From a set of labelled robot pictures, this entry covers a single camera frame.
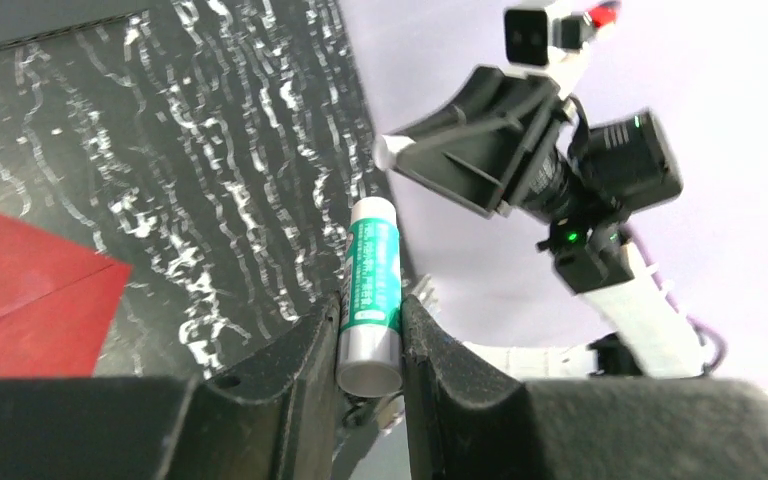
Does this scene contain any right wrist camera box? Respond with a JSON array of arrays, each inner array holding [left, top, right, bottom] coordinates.
[[503, 1, 622, 69]]

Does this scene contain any white glue stick cap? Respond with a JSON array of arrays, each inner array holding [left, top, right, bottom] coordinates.
[[372, 134, 415, 171]]

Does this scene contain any red paper envelope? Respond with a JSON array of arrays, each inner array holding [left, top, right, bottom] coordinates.
[[0, 213, 131, 378]]

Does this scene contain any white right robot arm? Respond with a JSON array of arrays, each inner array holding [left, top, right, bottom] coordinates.
[[373, 65, 709, 378]]

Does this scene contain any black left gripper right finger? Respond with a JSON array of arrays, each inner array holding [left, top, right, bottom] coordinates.
[[401, 297, 768, 480]]

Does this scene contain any white green glue stick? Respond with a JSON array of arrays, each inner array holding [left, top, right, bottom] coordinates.
[[336, 197, 402, 398]]

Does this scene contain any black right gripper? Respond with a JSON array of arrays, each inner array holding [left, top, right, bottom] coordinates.
[[383, 66, 683, 224]]

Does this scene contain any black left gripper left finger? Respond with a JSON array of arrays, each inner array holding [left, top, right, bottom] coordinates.
[[0, 293, 340, 479]]

